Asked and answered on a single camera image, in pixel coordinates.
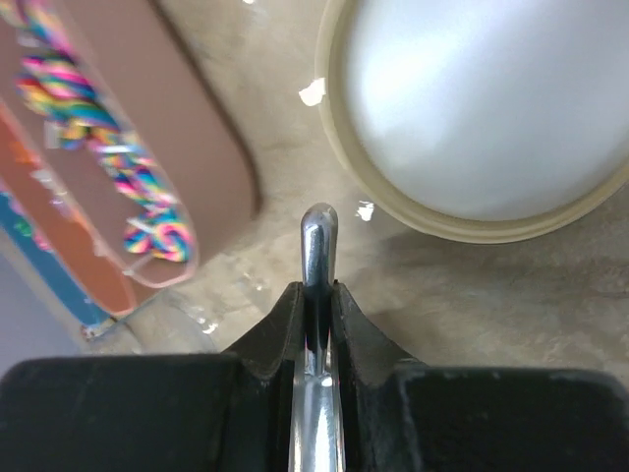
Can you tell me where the silver metal scoop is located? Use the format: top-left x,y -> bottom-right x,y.
288,203 -> 346,471

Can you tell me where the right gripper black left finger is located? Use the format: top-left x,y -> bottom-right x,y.
1,282 -> 301,471

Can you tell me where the pink tray of lollipops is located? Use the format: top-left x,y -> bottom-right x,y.
1,1 -> 258,288

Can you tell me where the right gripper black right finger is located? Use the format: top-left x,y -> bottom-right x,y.
331,284 -> 628,471

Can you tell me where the round cream jar lid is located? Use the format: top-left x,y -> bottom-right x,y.
315,1 -> 628,244

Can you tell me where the orange tray of gummy stars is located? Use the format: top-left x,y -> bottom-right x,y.
1,123 -> 136,318

